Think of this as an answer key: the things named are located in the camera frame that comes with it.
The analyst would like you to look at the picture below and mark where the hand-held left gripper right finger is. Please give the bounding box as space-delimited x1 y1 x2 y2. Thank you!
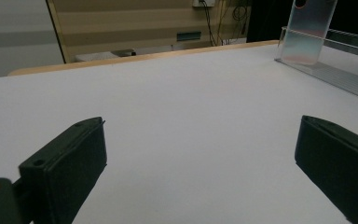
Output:
294 115 358 224

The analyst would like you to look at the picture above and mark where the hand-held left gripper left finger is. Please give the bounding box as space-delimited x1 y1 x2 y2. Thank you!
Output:
18 116 108 224

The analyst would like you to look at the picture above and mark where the clear plastic box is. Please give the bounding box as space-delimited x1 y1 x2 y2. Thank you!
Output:
274 25 358 105

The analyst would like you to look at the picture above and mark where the wooden table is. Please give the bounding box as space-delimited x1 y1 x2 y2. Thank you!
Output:
7 39 281 77

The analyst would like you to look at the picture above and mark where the white board sheet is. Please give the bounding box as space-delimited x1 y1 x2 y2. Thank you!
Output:
0 39 358 224

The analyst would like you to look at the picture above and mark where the light wooden desk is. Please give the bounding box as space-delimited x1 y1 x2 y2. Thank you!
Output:
45 0 254 64

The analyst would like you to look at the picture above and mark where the grey desk handle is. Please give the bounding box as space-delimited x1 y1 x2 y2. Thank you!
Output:
175 30 202 42

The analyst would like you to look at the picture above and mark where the hanging cable bundle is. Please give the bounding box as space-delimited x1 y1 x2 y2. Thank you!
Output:
199 0 250 48

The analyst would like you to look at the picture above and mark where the white wall socket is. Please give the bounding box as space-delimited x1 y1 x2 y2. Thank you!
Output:
192 0 216 8

